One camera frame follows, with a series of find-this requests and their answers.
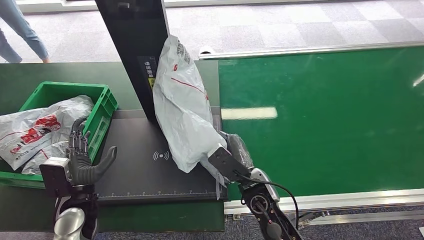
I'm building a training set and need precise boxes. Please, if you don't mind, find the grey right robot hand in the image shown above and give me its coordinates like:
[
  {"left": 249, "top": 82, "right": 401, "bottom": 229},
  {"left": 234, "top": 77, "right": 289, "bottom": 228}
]
[{"left": 218, "top": 131, "right": 255, "bottom": 170}]

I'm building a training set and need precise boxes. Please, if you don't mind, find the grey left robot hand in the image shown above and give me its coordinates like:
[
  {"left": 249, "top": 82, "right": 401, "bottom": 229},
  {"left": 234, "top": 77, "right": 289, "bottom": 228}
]
[{"left": 66, "top": 115, "right": 118, "bottom": 187}]

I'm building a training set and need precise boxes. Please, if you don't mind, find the white plastic mailer package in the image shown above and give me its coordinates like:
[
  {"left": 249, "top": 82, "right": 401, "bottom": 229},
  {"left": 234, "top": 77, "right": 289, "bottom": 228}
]
[{"left": 152, "top": 34, "right": 229, "bottom": 201}]

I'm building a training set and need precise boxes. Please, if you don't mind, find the black inbound scanner machine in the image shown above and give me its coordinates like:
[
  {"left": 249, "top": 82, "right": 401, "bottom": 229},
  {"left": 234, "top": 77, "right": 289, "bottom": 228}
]
[{"left": 94, "top": 0, "right": 230, "bottom": 204}]

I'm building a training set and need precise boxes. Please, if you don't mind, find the green plastic delivery crate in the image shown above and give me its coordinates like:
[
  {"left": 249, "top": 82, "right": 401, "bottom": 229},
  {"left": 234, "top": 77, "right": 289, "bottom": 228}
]
[{"left": 0, "top": 81, "right": 119, "bottom": 190}]

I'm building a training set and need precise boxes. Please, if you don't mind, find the large red-printed white mailer package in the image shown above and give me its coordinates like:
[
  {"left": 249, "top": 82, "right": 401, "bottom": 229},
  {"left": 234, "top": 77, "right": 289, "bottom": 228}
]
[{"left": 0, "top": 95, "right": 95, "bottom": 172}]

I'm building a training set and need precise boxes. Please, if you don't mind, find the dark green machine stand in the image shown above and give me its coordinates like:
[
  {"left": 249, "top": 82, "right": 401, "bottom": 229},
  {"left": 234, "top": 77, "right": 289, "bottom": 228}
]
[{"left": 0, "top": 60, "right": 227, "bottom": 233}]

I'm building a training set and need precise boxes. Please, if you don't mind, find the green conveyor belt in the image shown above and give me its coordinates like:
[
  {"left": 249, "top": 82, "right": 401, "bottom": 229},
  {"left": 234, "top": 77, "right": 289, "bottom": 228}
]
[{"left": 218, "top": 46, "right": 424, "bottom": 200}]

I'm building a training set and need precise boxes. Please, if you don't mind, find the person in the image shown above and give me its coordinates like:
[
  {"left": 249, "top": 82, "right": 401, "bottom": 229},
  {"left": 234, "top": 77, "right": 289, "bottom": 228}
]
[{"left": 0, "top": 0, "right": 51, "bottom": 64}]

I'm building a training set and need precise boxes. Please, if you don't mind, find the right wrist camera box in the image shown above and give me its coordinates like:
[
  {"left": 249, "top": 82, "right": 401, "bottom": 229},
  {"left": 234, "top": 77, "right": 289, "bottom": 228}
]
[{"left": 207, "top": 144, "right": 252, "bottom": 184}]

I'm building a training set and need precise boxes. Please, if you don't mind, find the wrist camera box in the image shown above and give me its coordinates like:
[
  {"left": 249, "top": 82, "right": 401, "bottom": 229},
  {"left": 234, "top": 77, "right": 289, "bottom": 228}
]
[
  {"left": 39, "top": 156, "right": 72, "bottom": 199},
  {"left": 207, "top": 144, "right": 252, "bottom": 184}
]

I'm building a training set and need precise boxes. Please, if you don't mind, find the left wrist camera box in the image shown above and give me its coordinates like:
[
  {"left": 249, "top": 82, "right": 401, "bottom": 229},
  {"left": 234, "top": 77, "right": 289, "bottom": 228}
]
[{"left": 39, "top": 156, "right": 72, "bottom": 199}]

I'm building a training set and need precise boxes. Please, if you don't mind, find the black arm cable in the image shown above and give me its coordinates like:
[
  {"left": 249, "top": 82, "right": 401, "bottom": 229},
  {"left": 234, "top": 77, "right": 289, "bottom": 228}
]
[{"left": 234, "top": 170, "right": 300, "bottom": 230}]

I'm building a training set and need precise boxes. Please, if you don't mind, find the aluminium conveyor frame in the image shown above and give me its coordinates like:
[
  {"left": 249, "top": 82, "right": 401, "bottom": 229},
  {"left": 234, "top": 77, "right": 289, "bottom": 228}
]
[{"left": 198, "top": 40, "right": 424, "bottom": 228}]

